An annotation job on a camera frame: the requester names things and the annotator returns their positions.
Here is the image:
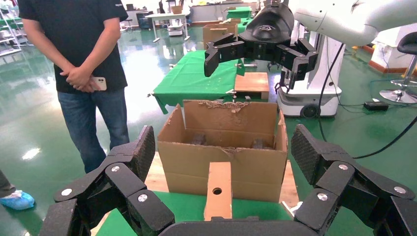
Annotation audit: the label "wooden board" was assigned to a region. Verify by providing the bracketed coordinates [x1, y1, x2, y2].
[145, 151, 299, 207]

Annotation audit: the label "white platform block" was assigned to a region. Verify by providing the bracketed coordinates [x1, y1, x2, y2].
[368, 24, 417, 74]

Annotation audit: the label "black bar stool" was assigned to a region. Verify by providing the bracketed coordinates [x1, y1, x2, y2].
[379, 31, 417, 104]

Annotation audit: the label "white shelf rack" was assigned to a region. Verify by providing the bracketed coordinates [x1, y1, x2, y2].
[0, 8, 24, 58]

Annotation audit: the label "person black wide trousers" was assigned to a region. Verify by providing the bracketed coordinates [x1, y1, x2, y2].
[0, 169, 16, 198]

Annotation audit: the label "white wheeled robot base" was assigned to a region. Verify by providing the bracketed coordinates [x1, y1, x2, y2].
[277, 19, 346, 118]

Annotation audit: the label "open brown shipping box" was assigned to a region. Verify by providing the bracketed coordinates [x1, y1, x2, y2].
[202, 22, 239, 50]

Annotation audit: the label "white table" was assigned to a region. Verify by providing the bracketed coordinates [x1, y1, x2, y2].
[145, 13, 191, 43]

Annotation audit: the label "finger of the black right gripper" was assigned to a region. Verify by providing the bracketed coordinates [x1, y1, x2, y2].
[275, 38, 319, 90]
[204, 32, 245, 78]

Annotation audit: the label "small cardboard box with hole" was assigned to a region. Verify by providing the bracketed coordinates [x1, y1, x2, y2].
[204, 162, 233, 221]

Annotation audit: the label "black hanging cable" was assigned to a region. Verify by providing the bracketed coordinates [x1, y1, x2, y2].
[317, 42, 417, 160]

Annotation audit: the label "blue shoe cover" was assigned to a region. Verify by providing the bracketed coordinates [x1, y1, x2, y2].
[0, 190, 35, 211]

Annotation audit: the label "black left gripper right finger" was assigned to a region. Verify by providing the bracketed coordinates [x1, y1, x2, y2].
[291, 123, 417, 236]

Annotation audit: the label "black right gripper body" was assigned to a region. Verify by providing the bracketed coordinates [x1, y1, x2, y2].
[238, 3, 296, 61]

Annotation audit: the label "white smartphone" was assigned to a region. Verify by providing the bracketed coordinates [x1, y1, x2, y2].
[91, 77, 107, 91]

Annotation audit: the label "large open cardboard carton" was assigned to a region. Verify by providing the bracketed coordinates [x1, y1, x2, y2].
[157, 99, 289, 203]

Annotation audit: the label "black power adapter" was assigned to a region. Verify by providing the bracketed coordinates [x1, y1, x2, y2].
[363, 101, 389, 112]

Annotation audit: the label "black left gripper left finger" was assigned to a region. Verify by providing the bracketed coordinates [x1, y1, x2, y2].
[39, 125, 176, 236]

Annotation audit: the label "person black shirt blue jeans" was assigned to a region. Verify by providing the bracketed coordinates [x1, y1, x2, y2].
[18, 0, 130, 174]

